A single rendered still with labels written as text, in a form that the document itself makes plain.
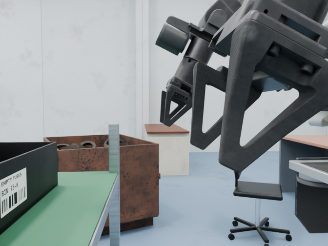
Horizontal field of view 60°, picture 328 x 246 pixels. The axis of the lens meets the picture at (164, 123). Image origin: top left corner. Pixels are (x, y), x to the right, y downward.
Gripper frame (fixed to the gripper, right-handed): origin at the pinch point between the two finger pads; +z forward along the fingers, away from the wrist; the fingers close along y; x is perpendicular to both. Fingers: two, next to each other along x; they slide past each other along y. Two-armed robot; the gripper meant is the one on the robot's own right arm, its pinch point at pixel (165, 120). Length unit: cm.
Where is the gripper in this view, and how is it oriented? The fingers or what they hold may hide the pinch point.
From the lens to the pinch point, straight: 64.4
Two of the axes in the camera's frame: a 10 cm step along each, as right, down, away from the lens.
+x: 8.9, 4.4, 1.1
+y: 1.0, 0.5, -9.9
